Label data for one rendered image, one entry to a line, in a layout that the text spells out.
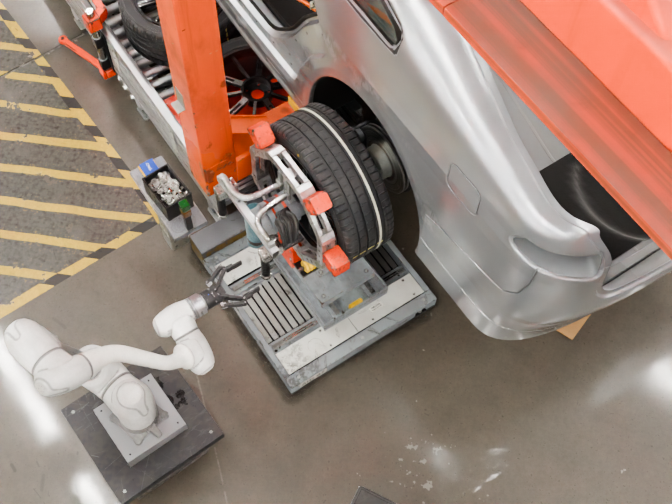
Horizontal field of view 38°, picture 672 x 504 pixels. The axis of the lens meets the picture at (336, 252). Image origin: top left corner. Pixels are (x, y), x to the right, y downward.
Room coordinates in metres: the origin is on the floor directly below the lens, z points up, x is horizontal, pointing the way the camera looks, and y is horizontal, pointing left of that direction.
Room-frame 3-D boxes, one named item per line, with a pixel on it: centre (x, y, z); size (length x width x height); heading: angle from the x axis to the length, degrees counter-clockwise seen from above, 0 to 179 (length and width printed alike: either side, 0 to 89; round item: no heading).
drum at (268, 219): (1.99, 0.25, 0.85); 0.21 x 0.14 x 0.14; 126
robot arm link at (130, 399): (1.27, 0.79, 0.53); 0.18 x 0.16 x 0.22; 49
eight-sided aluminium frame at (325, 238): (2.03, 0.19, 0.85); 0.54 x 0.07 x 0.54; 36
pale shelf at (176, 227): (2.29, 0.78, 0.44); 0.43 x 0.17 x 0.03; 36
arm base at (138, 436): (1.25, 0.77, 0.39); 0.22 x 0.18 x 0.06; 51
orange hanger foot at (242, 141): (2.56, 0.29, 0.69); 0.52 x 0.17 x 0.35; 126
